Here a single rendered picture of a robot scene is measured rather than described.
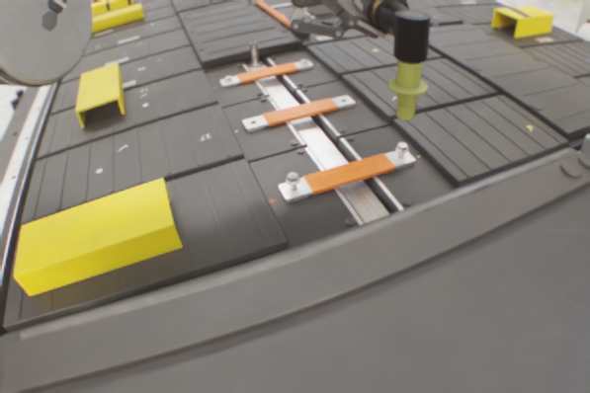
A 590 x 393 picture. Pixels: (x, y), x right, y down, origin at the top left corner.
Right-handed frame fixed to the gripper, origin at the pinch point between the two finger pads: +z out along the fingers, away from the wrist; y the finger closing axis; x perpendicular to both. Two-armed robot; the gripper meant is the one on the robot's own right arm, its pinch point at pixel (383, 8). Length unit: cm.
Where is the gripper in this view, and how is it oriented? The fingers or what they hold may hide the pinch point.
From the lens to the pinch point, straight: 47.3
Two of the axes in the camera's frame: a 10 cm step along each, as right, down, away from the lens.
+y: -4.5, 7.0, 5.6
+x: 1.1, 6.6, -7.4
